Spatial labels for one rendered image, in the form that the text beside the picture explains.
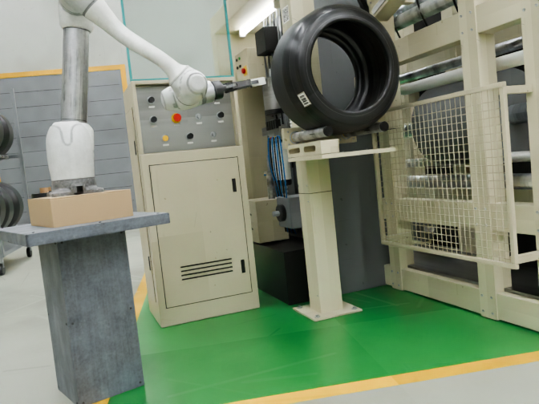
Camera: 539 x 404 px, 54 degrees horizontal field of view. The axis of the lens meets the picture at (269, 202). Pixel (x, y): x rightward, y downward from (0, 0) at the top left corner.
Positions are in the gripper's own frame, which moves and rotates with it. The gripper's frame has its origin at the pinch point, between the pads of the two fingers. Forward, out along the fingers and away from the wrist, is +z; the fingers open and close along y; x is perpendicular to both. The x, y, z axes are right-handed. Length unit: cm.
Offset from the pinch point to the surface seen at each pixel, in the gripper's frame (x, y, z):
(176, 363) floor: 106, 6, -62
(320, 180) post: 51, 25, 31
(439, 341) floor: 120, -39, 36
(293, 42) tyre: -11.8, -8.3, 16.6
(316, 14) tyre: -21.8, -9.0, 29.5
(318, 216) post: 68, 25, 26
